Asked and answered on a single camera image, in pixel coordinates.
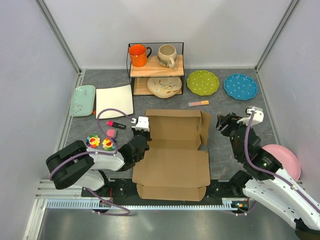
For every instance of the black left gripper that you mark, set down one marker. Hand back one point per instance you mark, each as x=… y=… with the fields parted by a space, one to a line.
x=147 y=133

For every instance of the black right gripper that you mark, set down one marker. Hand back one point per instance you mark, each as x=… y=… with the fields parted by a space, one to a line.
x=230 y=119

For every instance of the orange pink eraser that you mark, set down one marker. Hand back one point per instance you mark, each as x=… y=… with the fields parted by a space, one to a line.
x=198 y=103

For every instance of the brown cardboard box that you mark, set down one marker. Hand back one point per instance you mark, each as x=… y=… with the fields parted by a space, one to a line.
x=174 y=168

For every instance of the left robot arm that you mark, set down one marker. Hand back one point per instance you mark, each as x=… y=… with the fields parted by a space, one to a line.
x=80 y=165

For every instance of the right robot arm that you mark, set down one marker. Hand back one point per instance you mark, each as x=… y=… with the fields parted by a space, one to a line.
x=264 y=179

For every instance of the pink eraser block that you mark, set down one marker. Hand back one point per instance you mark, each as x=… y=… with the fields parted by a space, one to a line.
x=112 y=133

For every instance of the pink highlighter marker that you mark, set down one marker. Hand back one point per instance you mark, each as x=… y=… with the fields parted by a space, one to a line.
x=116 y=125

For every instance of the blue dotted plate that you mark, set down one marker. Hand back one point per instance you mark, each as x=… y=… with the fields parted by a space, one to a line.
x=240 y=87

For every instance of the rainbow flower plush toy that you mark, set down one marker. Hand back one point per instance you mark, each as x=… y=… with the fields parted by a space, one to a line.
x=93 y=141

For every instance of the white square plate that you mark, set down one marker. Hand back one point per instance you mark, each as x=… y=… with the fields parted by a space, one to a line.
x=119 y=98

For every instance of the green dotted plate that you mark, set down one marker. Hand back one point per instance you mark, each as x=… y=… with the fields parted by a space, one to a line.
x=202 y=83

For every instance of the beige leaf pattern plate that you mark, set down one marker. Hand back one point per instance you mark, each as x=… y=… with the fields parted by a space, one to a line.
x=164 y=87

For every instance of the mint divided tray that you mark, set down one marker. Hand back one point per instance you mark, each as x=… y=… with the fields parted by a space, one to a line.
x=82 y=102

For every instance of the pink round plate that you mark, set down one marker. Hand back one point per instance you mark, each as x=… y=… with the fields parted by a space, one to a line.
x=288 y=160

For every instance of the orange mug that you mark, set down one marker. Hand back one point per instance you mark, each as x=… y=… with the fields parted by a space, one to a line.
x=139 y=54

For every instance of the beige ceramic mug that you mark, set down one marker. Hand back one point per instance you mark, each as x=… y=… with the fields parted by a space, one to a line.
x=167 y=55

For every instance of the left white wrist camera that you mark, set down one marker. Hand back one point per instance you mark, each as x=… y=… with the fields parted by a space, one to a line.
x=141 y=123

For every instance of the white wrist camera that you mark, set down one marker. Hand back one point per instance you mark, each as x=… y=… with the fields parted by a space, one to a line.
x=254 y=116
x=141 y=123

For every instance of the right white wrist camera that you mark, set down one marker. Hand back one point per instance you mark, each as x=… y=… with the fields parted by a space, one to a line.
x=254 y=116

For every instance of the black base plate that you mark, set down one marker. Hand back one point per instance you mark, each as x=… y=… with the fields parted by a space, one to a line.
x=124 y=192

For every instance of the black wire wooden shelf rack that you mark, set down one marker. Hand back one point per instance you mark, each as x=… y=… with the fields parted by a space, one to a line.
x=138 y=76

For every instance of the grey slotted cable duct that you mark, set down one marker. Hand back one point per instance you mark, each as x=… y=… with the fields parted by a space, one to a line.
x=226 y=205

